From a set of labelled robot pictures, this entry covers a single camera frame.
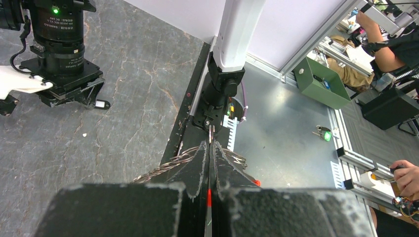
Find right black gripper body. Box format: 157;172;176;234
23;59;105;108

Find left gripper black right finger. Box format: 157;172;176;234
211;141;374;237

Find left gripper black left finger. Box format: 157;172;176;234
34;141;210;237

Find key with black tag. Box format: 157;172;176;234
93;99;111;110

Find metal keyring holder red handle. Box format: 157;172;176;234
130;125;262;237

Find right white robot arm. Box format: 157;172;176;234
0;0;265;132

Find green tag keys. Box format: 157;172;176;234
312;125;333;142

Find person hand at right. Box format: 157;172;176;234
390;160;419;200

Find green metal bin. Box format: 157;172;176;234
293;57;351;110

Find seated person in background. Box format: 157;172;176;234
327;12;419;92

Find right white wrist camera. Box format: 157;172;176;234
0;66;53;116

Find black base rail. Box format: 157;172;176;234
160;43;210;164

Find white slotted cable duct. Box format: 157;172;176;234
222;115;239;152

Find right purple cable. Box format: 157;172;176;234
239;80;250;123

